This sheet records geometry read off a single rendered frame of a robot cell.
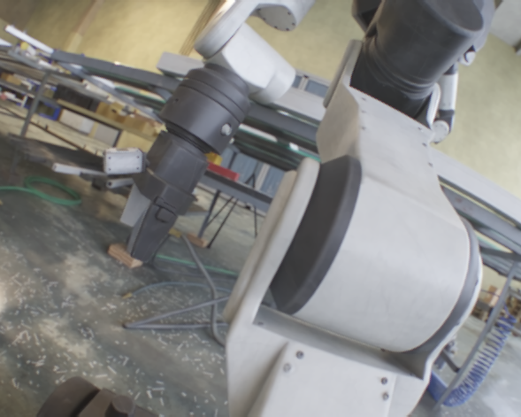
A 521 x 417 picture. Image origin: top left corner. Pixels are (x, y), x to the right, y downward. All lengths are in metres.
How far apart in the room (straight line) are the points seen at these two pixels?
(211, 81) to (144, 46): 10.34
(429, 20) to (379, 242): 0.27
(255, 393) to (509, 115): 9.95
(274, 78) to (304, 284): 0.25
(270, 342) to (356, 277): 0.08
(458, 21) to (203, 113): 0.31
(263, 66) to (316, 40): 8.54
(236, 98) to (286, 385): 0.27
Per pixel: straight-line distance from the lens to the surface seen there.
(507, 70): 10.78
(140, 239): 0.30
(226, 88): 0.32
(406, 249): 0.21
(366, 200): 0.20
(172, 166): 0.31
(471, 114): 9.17
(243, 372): 0.23
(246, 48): 0.35
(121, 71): 1.30
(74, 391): 0.53
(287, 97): 0.94
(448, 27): 0.37
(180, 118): 0.31
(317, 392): 0.23
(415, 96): 0.48
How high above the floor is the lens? 0.60
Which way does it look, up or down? 3 degrees down
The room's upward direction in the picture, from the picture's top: 24 degrees clockwise
